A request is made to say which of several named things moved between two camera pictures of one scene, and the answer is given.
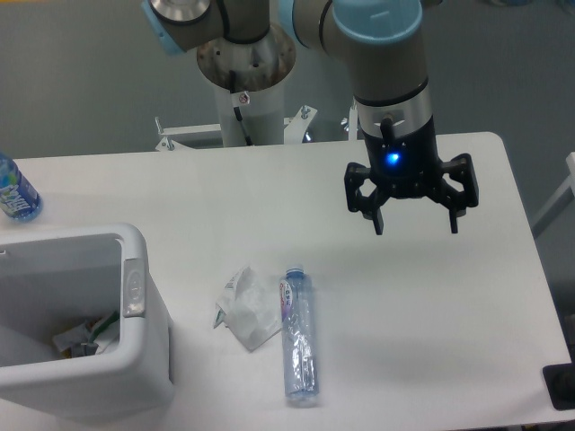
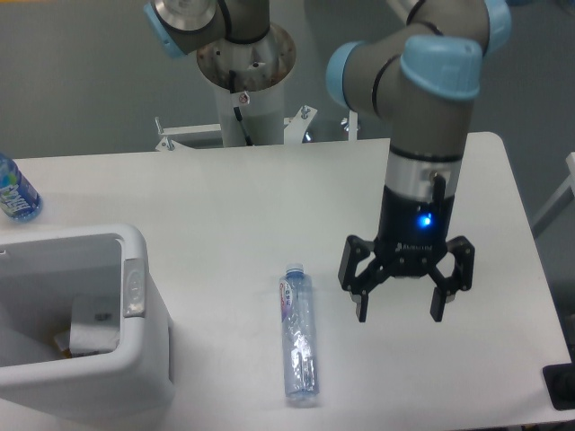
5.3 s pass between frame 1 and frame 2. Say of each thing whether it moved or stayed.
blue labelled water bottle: stayed
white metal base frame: stayed
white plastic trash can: stayed
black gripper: moved
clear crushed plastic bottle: stayed
